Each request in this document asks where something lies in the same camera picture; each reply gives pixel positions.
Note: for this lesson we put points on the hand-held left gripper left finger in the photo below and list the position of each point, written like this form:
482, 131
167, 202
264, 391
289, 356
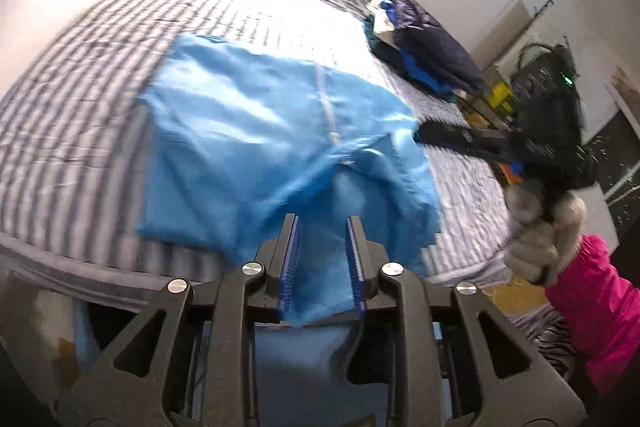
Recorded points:
292, 267

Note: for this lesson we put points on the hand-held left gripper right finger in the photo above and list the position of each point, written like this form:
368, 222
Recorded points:
356, 267

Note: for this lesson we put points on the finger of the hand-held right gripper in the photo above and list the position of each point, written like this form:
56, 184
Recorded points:
460, 137

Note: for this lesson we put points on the light blue jacket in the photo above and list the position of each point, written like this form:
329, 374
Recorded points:
260, 122

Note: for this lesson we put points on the person's right hand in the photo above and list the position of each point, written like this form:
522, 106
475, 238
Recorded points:
530, 252

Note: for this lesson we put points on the yellow box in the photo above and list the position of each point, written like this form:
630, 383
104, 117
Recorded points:
500, 97

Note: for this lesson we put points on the blue folded garment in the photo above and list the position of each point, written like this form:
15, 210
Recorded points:
420, 74

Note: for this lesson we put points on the black speckled panel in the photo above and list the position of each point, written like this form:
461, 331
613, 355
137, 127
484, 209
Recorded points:
615, 157

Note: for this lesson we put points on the leaning framed picture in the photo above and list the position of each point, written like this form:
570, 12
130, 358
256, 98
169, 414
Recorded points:
627, 92

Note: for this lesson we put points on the navy puffer jacket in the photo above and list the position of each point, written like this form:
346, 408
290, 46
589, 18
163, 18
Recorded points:
440, 47

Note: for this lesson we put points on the pale leaning board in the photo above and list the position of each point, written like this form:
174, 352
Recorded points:
505, 27

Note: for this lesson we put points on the beige folded garment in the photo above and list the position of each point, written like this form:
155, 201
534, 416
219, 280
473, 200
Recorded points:
385, 24

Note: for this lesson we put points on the person's striped pants leg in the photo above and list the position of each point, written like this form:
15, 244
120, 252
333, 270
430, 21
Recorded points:
545, 337

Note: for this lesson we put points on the striped bed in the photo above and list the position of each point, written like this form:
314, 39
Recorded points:
75, 132

